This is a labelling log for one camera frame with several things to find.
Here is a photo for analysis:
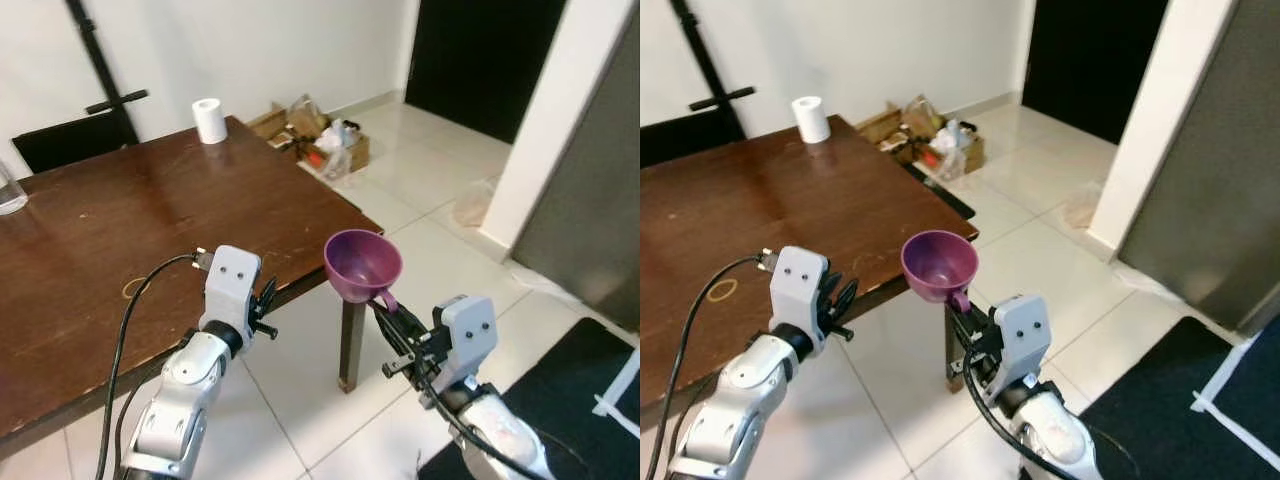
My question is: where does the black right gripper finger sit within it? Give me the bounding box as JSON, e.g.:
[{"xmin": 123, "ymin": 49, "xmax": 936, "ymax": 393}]
[
  {"xmin": 946, "ymin": 298, "xmax": 987, "ymax": 347},
  {"xmin": 388, "ymin": 300, "xmax": 433, "ymax": 339},
  {"xmin": 960, "ymin": 300, "xmax": 999, "ymax": 337},
  {"xmin": 370, "ymin": 298, "xmax": 419, "ymax": 347}
]

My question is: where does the purple plastic cup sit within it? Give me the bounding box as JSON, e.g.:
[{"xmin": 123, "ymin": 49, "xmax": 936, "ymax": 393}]
[
  {"xmin": 323, "ymin": 229, "xmax": 404, "ymax": 313},
  {"xmin": 900, "ymin": 230, "xmax": 979, "ymax": 313}
]

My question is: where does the brown wooden table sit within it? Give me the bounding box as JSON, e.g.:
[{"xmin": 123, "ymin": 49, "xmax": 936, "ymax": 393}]
[
  {"xmin": 0, "ymin": 115, "xmax": 384, "ymax": 461},
  {"xmin": 640, "ymin": 113, "xmax": 979, "ymax": 431}
]

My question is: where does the clear plastic bag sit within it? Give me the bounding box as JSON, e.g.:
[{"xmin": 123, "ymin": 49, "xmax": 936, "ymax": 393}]
[
  {"xmin": 452, "ymin": 178, "xmax": 498, "ymax": 229},
  {"xmin": 1063, "ymin": 180, "xmax": 1103, "ymax": 229}
]

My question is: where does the large black floor mat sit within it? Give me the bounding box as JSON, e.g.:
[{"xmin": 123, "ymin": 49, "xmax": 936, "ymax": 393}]
[
  {"xmin": 1020, "ymin": 318, "xmax": 1280, "ymax": 480},
  {"xmin": 418, "ymin": 318, "xmax": 641, "ymax": 480}
]

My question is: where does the large brown cardboard box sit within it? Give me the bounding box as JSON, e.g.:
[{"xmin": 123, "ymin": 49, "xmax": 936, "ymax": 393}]
[
  {"xmin": 915, "ymin": 122, "xmax": 986, "ymax": 179},
  {"xmin": 300, "ymin": 125, "xmax": 371, "ymax": 181}
]

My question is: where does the white plastic bag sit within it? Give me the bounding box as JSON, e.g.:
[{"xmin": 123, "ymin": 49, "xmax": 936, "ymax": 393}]
[
  {"xmin": 930, "ymin": 118, "xmax": 976, "ymax": 181},
  {"xmin": 315, "ymin": 118, "xmax": 363, "ymax": 181}
]

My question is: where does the small brown cardboard box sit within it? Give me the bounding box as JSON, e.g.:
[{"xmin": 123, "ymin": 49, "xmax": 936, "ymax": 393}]
[
  {"xmin": 248, "ymin": 103, "xmax": 293, "ymax": 143},
  {"xmin": 858, "ymin": 102, "xmax": 906, "ymax": 146}
]

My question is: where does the white paper roll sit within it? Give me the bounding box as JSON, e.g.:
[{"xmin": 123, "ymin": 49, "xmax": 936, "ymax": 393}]
[
  {"xmin": 192, "ymin": 98, "xmax": 229, "ymax": 145},
  {"xmin": 791, "ymin": 96, "xmax": 831, "ymax": 144}
]

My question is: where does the white tape strip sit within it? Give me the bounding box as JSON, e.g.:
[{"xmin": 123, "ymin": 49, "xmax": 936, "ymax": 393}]
[
  {"xmin": 1190, "ymin": 345, "xmax": 1280, "ymax": 471},
  {"xmin": 593, "ymin": 350, "xmax": 641, "ymax": 441}
]

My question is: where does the grey cabinet panel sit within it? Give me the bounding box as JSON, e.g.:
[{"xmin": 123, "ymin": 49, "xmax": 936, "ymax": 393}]
[
  {"xmin": 510, "ymin": 10, "xmax": 641, "ymax": 333},
  {"xmin": 1117, "ymin": 0, "xmax": 1280, "ymax": 336}
]

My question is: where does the black flat panel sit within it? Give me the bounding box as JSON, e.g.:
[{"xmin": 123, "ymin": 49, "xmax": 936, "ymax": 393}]
[
  {"xmin": 640, "ymin": 110, "xmax": 746, "ymax": 169},
  {"xmin": 12, "ymin": 108, "xmax": 141, "ymax": 174}
]

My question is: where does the black metal stand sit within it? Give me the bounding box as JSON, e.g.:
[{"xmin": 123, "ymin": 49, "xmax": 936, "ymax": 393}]
[
  {"xmin": 65, "ymin": 0, "xmax": 149, "ymax": 141},
  {"xmin": 672, "ymin": 0, "xmax": 757, "ymax": 141}
]

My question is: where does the clear glass jar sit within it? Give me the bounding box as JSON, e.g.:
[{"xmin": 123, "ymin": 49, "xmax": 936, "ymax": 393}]
[{"xmin": 0, "ymin": 160, "xmax": 29, "ymax": 216}]

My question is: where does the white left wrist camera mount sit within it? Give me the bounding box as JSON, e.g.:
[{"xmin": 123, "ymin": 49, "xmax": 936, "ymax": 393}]
[
  {"xmin": 198, "ymin": 245, "xmax": 263, "ymax": 336},
  {"xmin": 768, "ymin": 245, "xmax": 831, "ymax": 336}
]

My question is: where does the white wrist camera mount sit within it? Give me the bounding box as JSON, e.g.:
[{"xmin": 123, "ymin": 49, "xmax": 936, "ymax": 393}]
[
  {"xmin": 432, "ymin": 294, "xmax": 498, "ymax": 396},
  {"xmin": 198, "ymin": 245, "xmax": 263, "ymax": 336},
  {"xmin": 988, "ymin": 293, "xmax": 1053, "ymax": 393},
  {"xmin": 768, "ymin": 245, "xmax": 831, "ymax": 336}
]

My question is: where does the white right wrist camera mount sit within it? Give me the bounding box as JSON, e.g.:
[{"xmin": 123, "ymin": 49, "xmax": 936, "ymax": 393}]
[
  {"xmin": 988, "ymin": 293, "xmax": 1053, "ymax": 393},
  {"xmin": 432, "ymin": 294, "xmax": 498, "ymax": 396}
]

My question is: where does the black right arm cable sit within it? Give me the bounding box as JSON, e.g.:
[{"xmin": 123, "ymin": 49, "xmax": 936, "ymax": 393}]
[
  {"xmin": 962, "ymin": 350, "xmax": 1081, "ymax": 480},
  {"xmin": 412, "ymin": 368, "xmax": 546, "ymax": 480}
]

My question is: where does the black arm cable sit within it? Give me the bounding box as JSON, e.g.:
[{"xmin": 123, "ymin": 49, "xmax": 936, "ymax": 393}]
[
  {"xmin": 645, "ymin": 255, "xmax": 776, "ymax": 480},
  {"xmin": 412, "ymin": 368, "xmax": 546, "ymax": 480},
  {"xmin": 95, "ymin": 253, "xmax": 208, "ymax": 480},
  {"xmin": 962, "ymin": 350, "xmax": 1081, "ymax": 480}
]

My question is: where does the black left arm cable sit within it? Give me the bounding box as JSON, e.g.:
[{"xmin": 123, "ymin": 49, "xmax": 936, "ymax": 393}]
[
  {"xmin": 95, "ymin": 253, "xmax": 208, "ymax": 480},
  {"xmin": 645, "ymin": 255, "xmax": 776, "ymax": 480}
]

